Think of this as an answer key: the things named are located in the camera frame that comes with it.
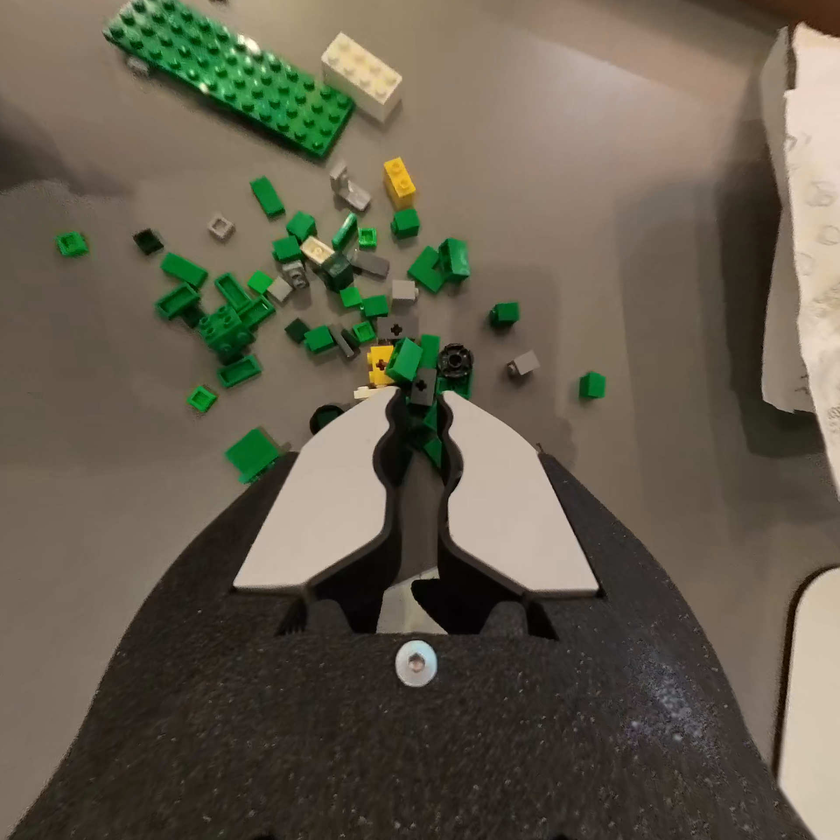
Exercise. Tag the yellow brick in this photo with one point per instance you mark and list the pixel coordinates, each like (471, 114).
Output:
(399, 180)

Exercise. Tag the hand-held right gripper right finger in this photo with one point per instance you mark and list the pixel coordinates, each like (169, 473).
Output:
(512, 518)

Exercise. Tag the green studded base plate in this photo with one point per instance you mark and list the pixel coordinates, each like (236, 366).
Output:
(229, 72)

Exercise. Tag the white rectangular brick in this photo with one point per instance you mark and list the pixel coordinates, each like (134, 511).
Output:
(361, 72)

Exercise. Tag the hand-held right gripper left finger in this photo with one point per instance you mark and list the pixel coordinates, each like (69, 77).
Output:
(328, 512)

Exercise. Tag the pile of small green bricks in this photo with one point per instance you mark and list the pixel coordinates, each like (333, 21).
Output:
(229, 331)

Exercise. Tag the white crumpled bag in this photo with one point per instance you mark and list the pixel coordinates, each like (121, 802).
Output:
(814, 262)

